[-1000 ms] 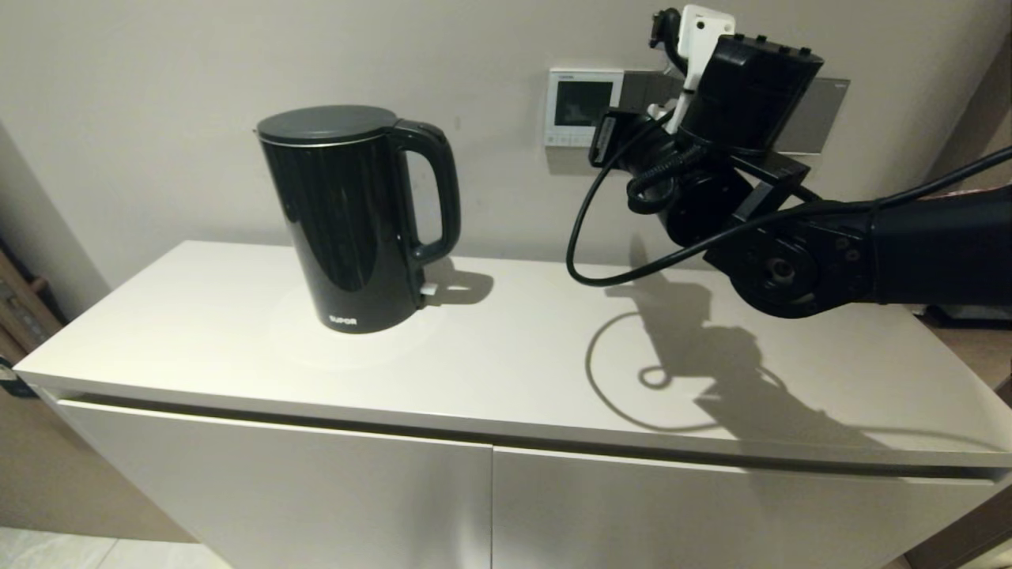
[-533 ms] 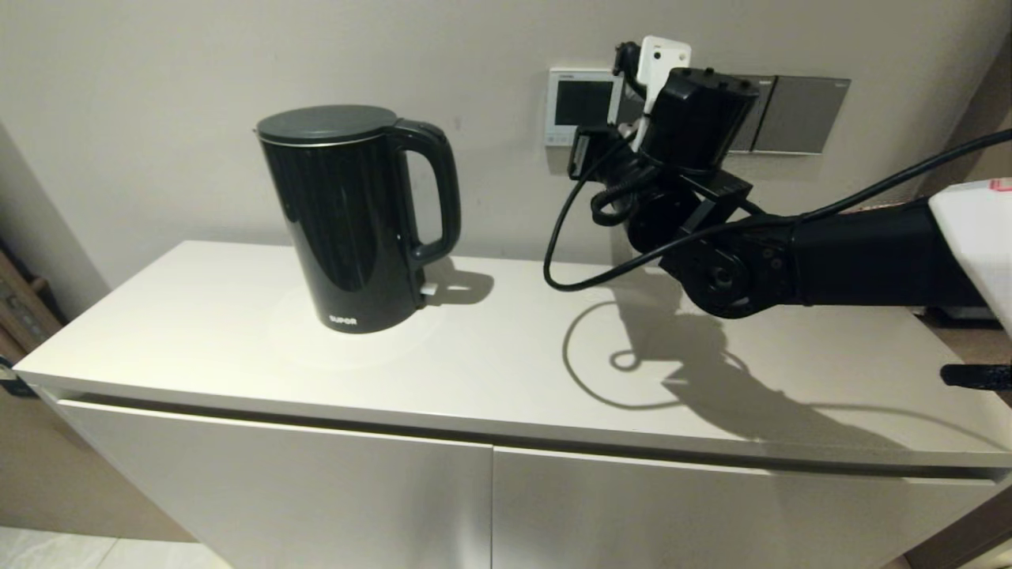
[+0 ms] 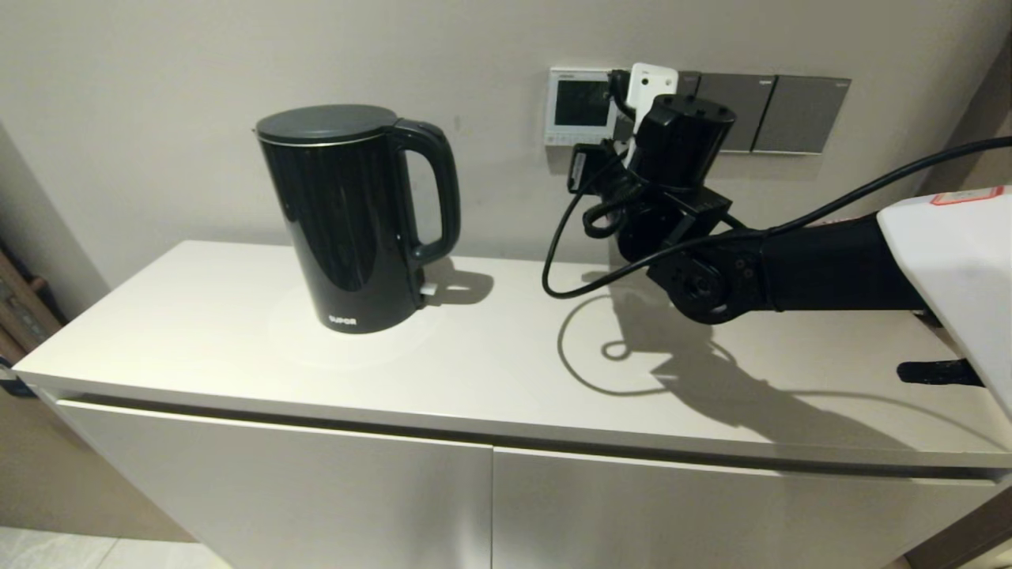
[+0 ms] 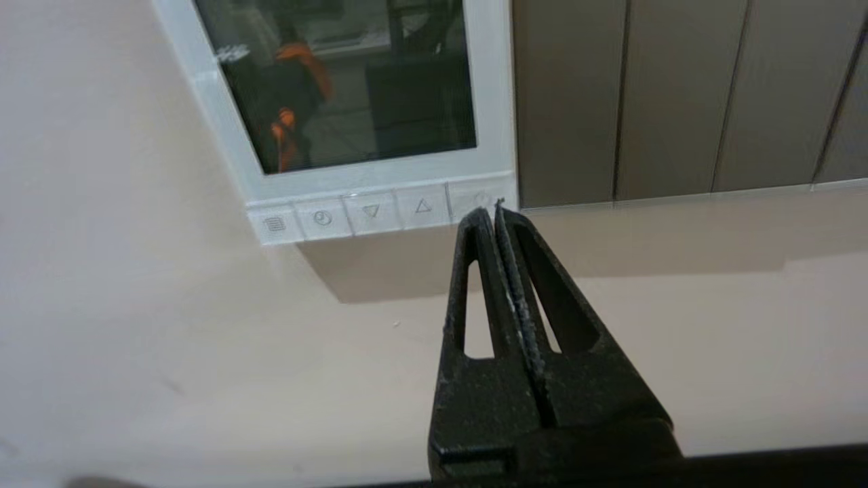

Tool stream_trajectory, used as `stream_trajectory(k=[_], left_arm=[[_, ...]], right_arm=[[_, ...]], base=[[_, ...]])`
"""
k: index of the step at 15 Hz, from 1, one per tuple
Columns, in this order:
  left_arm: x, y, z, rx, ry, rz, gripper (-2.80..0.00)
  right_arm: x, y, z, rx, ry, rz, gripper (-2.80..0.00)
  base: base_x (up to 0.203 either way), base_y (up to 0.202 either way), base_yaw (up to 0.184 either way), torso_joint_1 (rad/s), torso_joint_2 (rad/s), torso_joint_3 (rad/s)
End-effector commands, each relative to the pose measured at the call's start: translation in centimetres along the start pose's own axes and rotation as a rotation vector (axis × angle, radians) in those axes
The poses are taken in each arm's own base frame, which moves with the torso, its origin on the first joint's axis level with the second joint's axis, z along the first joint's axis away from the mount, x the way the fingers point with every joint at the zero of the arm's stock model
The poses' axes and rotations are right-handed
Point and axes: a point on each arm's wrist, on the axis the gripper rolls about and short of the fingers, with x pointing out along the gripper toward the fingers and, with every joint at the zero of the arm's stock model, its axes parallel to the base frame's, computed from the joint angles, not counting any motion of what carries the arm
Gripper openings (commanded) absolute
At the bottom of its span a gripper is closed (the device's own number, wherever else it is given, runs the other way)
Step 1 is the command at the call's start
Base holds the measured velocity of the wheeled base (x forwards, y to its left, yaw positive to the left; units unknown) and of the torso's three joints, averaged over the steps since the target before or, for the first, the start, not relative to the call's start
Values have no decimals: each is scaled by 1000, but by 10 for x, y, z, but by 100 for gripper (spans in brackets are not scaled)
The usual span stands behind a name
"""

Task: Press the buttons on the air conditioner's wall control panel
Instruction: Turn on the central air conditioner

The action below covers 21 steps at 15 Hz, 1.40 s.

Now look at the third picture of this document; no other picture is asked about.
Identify white wall thermostat panel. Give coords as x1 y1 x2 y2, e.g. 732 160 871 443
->
546 67 633 147

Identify grey single wall switch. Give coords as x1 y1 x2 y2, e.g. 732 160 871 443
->
696 73 777 153
751 75 852 156

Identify wooden door frame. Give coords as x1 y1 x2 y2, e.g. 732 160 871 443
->
917 32 1012 198

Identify long black cable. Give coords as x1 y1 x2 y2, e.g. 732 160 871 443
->
542 136 1012 300

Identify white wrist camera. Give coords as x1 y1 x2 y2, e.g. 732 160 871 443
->
625 63 681 119

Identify white cabinet door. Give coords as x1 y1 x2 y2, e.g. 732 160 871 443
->
492 447 1005 569
55 399 493 569

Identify white cabinet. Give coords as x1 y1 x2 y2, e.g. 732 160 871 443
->
12 241 1012 569

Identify short black camera cable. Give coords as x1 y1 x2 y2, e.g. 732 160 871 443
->
568 70 633 238

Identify black electric kettle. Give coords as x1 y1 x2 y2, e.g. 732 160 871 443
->
253 104 462 334

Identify brown wooden rack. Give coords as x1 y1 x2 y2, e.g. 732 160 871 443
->
0 245 64 364

